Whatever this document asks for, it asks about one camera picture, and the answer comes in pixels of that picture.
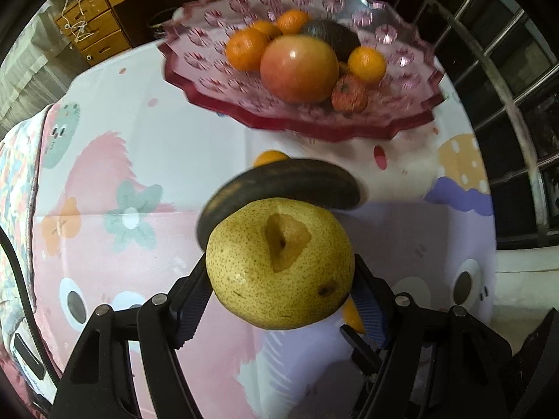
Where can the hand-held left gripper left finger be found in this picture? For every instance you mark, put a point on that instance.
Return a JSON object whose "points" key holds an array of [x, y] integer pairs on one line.
{"points": [[192, 310]]}

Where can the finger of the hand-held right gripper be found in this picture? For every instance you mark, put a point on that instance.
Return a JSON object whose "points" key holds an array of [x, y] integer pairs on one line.
{"points": [[360, 351]]}

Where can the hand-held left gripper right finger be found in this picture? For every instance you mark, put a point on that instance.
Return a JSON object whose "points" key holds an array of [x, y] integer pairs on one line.
{"points": [[371, 314]]}

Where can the yellow pear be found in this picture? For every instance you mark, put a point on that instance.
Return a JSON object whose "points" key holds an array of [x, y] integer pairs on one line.
{"points": [[279, 270]]}

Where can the pink glass fruit bowl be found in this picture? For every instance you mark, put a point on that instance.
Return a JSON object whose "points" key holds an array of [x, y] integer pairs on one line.
{"points": [[393, 96]]}

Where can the small red fruit with stem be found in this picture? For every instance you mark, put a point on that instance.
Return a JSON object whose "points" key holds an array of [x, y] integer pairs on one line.
{"points": [[349, 94]]}

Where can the red-yellow apple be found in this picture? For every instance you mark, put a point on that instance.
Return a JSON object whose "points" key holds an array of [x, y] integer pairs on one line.
{"points": [[299, 69]]}

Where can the dark avocado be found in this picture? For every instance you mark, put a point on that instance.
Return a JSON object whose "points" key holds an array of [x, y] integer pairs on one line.
{"points": [[332, 37]]}

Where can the dark overripe banana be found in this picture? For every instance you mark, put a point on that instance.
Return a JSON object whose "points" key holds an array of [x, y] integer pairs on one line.
{"points": [[297, 183]]}

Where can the cartoon printed tablecloth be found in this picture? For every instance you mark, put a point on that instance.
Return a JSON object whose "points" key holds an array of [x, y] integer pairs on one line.
{"points": [[153, 161]]}

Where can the black trash bin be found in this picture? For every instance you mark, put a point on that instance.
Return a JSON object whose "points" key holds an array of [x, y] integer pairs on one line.
{"points": [[161, 22]]}

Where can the metal window grille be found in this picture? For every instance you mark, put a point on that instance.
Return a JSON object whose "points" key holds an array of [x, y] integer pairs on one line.
{"points": [[502, 52]]}

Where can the lace covered cabinet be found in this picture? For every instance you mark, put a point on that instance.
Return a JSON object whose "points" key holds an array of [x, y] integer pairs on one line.
{"points": [[26, 52]]}

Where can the wooden desk with drawers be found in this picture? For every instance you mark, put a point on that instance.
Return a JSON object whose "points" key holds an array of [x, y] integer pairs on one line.
{"points": [[113, 13]]}

